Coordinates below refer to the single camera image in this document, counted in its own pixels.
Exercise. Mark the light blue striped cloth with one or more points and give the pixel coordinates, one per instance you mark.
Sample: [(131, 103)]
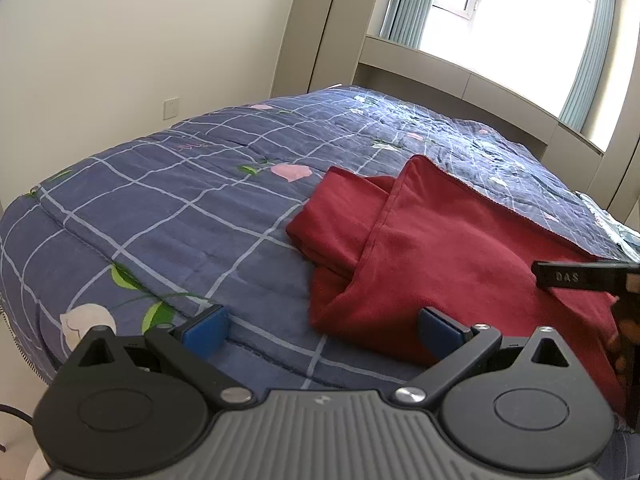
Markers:
[(610, 225)]

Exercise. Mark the red sweater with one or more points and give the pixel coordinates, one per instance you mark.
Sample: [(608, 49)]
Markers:
[(450, 270)]

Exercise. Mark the person's right hand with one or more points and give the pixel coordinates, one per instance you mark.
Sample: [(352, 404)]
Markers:
[(629, 365)]

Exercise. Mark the beige wardrobe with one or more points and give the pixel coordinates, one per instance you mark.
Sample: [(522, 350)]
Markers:
[(315, 30), (620, 165)]

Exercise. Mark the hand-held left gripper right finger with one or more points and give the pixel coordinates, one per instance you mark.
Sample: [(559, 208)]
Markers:
[(440, 330)]

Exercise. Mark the light blue curtain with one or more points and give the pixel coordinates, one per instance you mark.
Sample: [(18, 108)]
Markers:
[(590, 60), (407, 5)]

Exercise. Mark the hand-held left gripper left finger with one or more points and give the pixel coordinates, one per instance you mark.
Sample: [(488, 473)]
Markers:
[(207, 332)]

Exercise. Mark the beige window seat cabinet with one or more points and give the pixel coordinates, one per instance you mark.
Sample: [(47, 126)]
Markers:
[(450, 85)]

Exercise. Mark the white wall socket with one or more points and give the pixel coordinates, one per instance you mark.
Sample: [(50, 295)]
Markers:
[(171, 108)]

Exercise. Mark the blue checked floral quilt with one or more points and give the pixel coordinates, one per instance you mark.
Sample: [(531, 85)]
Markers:
[(175, 200)]

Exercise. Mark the window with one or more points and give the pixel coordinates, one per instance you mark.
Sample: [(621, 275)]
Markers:
[(525, 20)]

